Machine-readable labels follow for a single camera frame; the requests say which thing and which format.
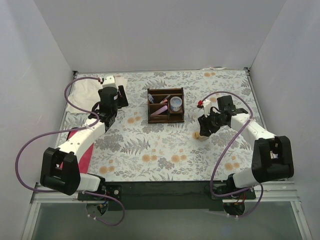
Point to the clear round clip container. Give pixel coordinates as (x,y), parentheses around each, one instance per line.
(175,103)

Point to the brown wooden desk organizer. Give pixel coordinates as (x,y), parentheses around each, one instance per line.
(168,116)

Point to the floral table mat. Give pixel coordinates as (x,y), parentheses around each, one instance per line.
(135,150)

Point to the white folded cloth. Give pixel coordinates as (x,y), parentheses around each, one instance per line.
(85,92)

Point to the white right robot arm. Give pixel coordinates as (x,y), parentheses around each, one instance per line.
(272,158)

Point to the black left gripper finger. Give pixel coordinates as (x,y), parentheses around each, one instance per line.
(120,101)
(121,91)

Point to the aluminium frame rail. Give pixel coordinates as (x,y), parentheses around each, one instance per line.
(275,214)

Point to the purple pink highlighter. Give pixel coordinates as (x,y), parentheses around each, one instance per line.
(160,110)

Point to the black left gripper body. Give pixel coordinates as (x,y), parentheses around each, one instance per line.
(122,95)

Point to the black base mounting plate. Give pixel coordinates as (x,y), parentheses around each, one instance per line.
(163,195)

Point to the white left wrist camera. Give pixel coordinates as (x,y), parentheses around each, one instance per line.
(108,81)

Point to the pink capped white pen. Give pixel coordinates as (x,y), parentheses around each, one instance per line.
(166,99)

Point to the pink cloth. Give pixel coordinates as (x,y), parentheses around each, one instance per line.
(86,157)

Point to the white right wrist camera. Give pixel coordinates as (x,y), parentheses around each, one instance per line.
(206,105)

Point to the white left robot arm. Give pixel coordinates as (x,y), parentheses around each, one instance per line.
(60,169)

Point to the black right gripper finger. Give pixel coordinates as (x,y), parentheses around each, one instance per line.
(208,133)
(203,128)

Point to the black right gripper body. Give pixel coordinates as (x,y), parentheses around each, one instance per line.
(205,122)

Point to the brown and grey eraser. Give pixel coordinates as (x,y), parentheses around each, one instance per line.
(200,137)

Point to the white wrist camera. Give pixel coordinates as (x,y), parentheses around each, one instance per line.
(108,81)
(206,105)

